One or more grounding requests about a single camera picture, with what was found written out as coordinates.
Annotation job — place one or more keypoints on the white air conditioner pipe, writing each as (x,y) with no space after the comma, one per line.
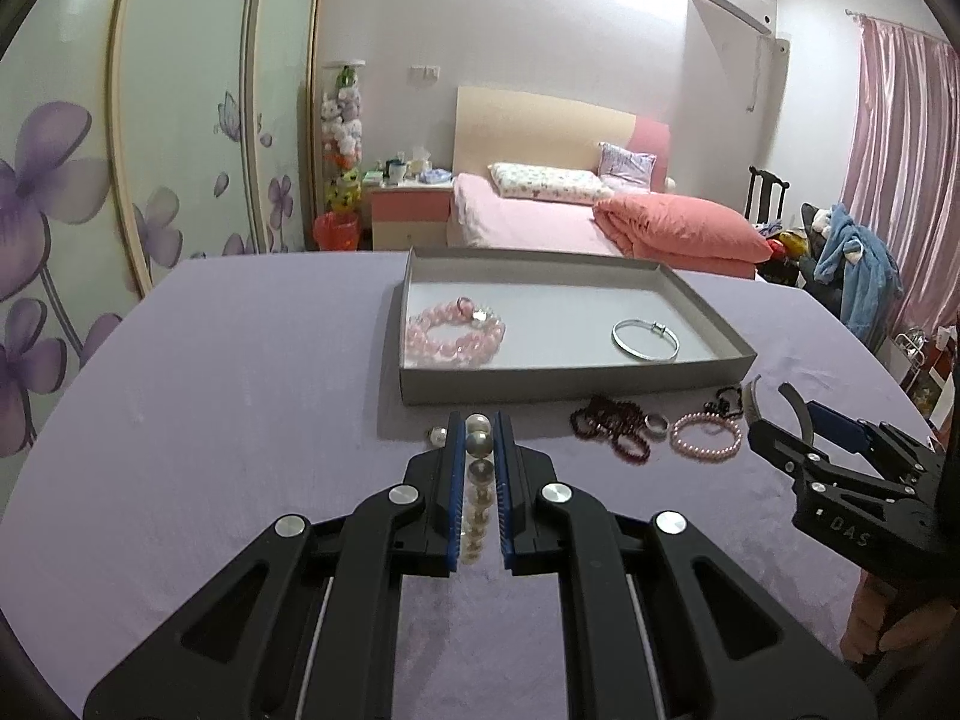
(755,75)

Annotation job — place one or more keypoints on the black chair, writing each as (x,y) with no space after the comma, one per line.
(806,262)

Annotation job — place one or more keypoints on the pink and cream nightstand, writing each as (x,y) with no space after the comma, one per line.
(409,221)

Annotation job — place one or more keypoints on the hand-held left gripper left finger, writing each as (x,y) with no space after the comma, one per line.
(452,495)

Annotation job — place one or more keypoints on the folded coral quilt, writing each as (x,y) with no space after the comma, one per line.
(675,225)

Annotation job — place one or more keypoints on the floral white pillow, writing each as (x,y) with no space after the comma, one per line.
(547,184)

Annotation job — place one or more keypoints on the stuffed toy column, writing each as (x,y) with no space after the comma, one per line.
(341,127)

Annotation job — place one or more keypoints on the blue plush garment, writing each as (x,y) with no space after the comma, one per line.
(862,270)

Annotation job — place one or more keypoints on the grey cardboard tray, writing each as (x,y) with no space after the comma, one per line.
(547,330)

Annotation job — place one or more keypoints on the floral sliding door wardrobe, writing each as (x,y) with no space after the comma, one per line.
(187,127)

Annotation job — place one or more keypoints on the colourful toy pile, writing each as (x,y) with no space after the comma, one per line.
(784,244)

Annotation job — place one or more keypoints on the person's right hand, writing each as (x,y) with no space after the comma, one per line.
(874,607)

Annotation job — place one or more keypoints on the bed with pink sheet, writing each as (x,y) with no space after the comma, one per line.
(525,225)

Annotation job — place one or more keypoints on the red trash bin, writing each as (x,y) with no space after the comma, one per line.
(336,234)

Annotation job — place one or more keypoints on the silver bangle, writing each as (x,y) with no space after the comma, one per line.
(617,339)

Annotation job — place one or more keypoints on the purple patterned pillow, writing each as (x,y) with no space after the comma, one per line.
(630,165)

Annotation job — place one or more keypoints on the small cluttered rack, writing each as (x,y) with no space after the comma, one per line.
(926,375)

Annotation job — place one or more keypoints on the white air conditioner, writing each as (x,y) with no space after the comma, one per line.
(731,11)

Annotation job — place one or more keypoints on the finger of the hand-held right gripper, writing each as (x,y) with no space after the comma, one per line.
(780,450)
(832,424)

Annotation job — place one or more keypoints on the pink curtain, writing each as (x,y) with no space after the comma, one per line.
(900,165)

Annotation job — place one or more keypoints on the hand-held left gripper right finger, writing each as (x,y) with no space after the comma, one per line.
(504,495)

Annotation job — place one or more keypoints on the dark wooden chair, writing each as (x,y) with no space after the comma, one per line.
(769,178)

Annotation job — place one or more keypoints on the white wall switch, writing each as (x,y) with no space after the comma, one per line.
(424,73)

